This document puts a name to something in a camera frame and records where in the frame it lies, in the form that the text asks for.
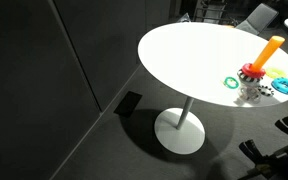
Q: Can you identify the clear ring with coloured beads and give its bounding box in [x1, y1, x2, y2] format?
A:
[237, 83, 262, 103]

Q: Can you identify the small black white striped ring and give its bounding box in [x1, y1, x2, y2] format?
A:
[257, 85, 274, 98]

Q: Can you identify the blue ring with dark dots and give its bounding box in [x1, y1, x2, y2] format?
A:
[270, 77, 288, 96]

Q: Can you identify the yellow-orange textured ring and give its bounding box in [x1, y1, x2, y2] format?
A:
[264, 67, 285, 80]

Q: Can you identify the large black white striped ring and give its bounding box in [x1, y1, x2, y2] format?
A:
[236, 68, 266, 85]

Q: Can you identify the dark metal chair frame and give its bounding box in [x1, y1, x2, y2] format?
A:
[192, 0, 238, 26]

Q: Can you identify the orange plastic rod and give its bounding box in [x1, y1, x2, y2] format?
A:
[251, 35, 286, 73]

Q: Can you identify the white table pedestal base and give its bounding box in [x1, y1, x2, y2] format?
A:
[154, 96, 206, 156]

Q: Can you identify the teal toothed thin ring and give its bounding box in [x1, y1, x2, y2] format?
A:
[223, 76, 240, 90]

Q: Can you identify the red ribbed ring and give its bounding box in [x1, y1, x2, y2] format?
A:
[241, 62, 267, 80]

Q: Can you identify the grey office chair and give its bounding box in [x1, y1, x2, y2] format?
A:
[235, 3, 280, 36]

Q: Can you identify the dark equipment stand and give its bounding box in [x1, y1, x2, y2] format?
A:
[238, 141, 288, 180]

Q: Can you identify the black floor plate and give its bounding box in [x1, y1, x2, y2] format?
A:
[113, 90, 143, 118]

